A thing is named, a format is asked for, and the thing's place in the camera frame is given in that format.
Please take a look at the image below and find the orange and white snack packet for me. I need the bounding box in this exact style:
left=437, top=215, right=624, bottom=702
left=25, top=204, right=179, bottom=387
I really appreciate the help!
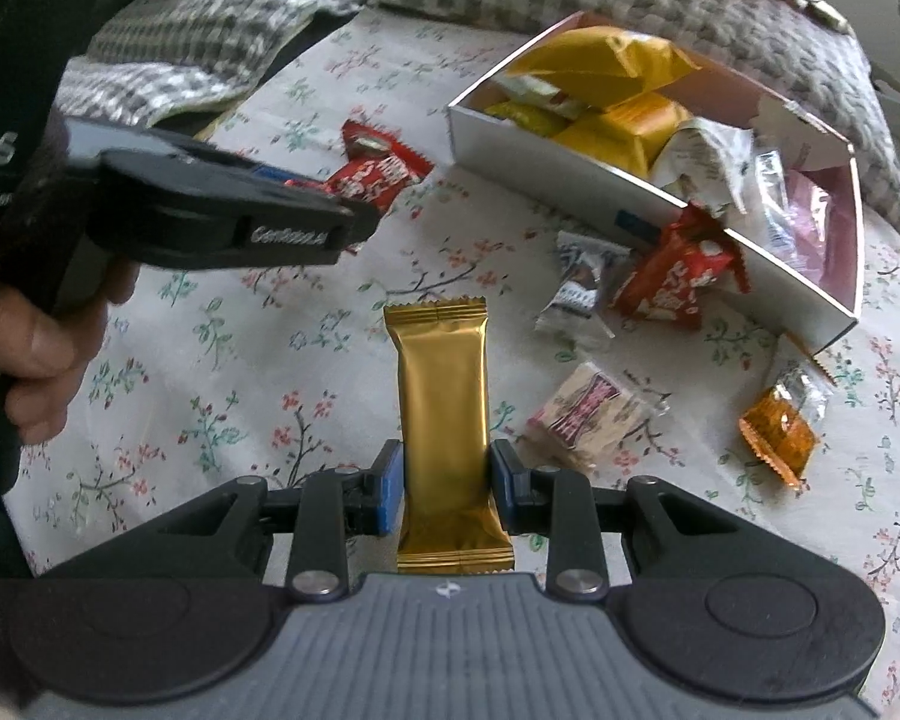
left=739, top=360, right=837, bottom=492

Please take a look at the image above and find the large white snack packet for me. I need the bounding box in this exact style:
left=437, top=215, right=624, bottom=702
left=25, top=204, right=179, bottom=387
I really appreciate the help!
left=649, top=120, right=755, bottom=222

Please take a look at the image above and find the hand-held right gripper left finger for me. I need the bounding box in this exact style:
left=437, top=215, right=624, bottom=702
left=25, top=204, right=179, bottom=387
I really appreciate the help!
left=67, top=439, right=406, bottom=602

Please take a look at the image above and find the white crumpled wrapper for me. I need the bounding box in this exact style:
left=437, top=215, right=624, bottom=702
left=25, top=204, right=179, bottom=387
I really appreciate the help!
left=765, top=0, right=852, bottom=35

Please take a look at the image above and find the shallow pink cardboard box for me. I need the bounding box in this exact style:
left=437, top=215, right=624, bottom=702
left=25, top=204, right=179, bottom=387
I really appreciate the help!
left=448, top=11, right=865, bottom=361

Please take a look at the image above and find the pink snack packet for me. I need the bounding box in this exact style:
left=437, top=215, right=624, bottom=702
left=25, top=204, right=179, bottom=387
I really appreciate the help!
left=784, top=169, right=856, bottom=293

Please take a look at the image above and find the red snack packet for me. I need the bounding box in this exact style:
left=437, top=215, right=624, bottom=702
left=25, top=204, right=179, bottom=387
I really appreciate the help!
left=607, top=204, right=751, bottom=329
left=289, top=120, right=434, bottom=212

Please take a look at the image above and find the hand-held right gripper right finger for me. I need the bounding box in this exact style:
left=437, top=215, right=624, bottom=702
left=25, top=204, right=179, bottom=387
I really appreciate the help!
left=490, top=439, right=841, bottom=602

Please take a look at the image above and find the clear plastic snack packet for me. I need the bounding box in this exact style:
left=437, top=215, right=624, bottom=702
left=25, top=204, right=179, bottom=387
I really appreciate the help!
left=750, top=150, right=796, bottom=248

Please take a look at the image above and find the person's left hand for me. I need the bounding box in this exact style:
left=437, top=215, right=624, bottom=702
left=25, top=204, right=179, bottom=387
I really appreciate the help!
left=0, top=261, right=143, bottom=445

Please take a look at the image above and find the floral printed cloth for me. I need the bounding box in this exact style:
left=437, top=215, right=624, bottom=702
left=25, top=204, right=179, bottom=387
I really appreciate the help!
left=4, top=7, right=900, bottom=720

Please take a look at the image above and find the large yellow snack packet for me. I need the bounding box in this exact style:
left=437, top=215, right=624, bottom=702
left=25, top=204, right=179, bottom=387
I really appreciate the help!
left=495, top=26, right=702, bottom=102

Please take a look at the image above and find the white red-print snack packet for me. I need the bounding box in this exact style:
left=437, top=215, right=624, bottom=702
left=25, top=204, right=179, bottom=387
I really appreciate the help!
left=526, top=360, right=672, bottom=475

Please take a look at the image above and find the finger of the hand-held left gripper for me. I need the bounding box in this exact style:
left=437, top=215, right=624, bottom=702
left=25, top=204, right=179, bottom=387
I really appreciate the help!
left=61, top=118, right=338, bottom=202
left=101, top=150, right=382, bottom=269

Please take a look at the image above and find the long yellow snack packet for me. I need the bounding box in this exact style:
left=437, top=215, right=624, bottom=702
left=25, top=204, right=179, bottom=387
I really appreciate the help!
left=553, top=92, right=695, bottom=177

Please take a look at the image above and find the gold bar snack packet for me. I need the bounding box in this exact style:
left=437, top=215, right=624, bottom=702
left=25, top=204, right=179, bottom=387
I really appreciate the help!
left=384, top=298, right=516, bottom=575

